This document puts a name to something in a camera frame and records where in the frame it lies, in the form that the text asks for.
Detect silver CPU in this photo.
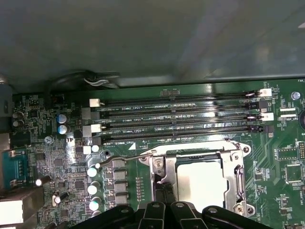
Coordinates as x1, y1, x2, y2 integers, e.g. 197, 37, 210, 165
176, 163, 228, 209

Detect silver top capacitor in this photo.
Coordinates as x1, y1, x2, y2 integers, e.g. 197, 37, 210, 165
87, 163, 101, 177
89, 197, 103, 212
87, 181, 101, 195

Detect metal socket cover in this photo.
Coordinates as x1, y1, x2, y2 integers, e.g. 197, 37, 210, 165
164, 143, 239, 210

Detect blue top capacitor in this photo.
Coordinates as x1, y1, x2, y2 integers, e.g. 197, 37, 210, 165
57, 124, 71, 135
56, 113, 71, 125

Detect wire locking lever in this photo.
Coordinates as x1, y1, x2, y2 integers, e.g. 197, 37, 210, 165
95, 150, 158, 169
224, 137, 246, 208

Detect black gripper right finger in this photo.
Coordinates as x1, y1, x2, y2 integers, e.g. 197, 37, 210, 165
166, 182, 263, 229

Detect black PC case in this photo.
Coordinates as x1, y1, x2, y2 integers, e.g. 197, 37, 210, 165
0, 0, 305, 96

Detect CPU socket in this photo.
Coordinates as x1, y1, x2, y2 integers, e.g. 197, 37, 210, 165
139, 140, 257, 229

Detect blue rear port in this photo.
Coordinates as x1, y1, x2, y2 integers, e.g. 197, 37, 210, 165
1, 147, 28, 190

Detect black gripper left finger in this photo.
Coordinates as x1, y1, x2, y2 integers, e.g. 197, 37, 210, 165
71, 181, 169, 229

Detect silver rear port block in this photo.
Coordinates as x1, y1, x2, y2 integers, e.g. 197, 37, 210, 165
0, 189, 45, 229

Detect green motherboard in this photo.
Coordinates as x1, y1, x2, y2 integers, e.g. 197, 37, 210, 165
9, 80, 305, 229

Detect grey square inductor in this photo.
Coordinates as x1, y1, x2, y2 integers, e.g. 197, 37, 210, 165
113, 170, 127, 181
114, 182, 128, 193
113, 159, 126, 170
114, 194, 128, 204

